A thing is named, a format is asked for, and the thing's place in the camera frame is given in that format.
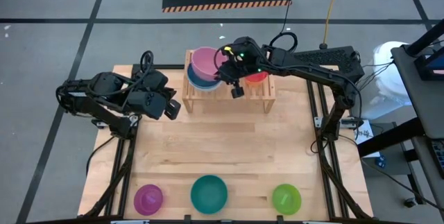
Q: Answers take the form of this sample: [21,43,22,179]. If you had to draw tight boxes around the green translucent bowl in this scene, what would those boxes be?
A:
[271,183,302,216]

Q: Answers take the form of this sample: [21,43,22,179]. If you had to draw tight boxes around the black laptop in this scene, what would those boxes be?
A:
[413,45,444,81]

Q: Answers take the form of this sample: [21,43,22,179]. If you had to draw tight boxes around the large blue bowl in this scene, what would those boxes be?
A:
[186,62,223,92]

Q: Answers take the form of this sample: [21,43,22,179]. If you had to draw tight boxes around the black keyboard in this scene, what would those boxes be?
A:
[429,139,444,180]

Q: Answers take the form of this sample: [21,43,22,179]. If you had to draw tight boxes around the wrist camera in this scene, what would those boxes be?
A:
[230,80,246,99]
[164,98,182,121]

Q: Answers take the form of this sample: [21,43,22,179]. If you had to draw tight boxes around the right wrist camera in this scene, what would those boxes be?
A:
[230,80,246,99]

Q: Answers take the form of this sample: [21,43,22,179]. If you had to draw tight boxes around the black desk leg frame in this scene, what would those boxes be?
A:
[357,116,428,206]

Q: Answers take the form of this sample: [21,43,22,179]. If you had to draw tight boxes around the black perforated box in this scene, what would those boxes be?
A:
[293,46,364,83]

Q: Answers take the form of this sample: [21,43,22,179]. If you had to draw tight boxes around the black aluminium table frame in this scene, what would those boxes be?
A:
[81,62,374,224]

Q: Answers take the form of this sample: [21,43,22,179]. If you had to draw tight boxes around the white cylindrical bin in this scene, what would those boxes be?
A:
[360,40,412,121]

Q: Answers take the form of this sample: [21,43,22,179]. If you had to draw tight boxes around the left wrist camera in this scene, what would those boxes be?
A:
[164,98,182,121]

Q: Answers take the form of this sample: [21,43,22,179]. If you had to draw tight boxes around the magenta translucent bowl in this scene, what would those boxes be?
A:
[244,71,270,84]

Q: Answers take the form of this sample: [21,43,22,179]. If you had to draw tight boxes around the wooden slatted shelf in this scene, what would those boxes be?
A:
[182,49,277,114]

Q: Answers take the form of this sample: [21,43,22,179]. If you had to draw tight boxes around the white paper sheet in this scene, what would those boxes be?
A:
[353,119,375,158]

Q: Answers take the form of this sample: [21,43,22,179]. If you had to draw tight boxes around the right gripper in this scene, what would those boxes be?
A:
[215,36,266,85]

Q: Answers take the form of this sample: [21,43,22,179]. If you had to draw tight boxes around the large teal bowl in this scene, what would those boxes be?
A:
[189,174,229,215]

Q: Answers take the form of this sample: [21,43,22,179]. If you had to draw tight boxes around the large light pink bowl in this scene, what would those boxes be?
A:
[190,46,230,82]

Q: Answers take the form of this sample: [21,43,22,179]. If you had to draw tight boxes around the grey side desk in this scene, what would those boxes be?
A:
[391,43,444,197]

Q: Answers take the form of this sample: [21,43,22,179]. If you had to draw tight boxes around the black diagonal beam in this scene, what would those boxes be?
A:
[405,19,444,55]

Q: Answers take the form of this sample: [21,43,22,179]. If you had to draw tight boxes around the yellow cable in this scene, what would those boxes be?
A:
[318,0,344,50]

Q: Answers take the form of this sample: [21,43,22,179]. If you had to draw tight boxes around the black coiled cable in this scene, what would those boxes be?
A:
[268,0,298,55]

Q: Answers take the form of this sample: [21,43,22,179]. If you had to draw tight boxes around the purple translucent bowl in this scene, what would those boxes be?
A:
[133,184,164,216]

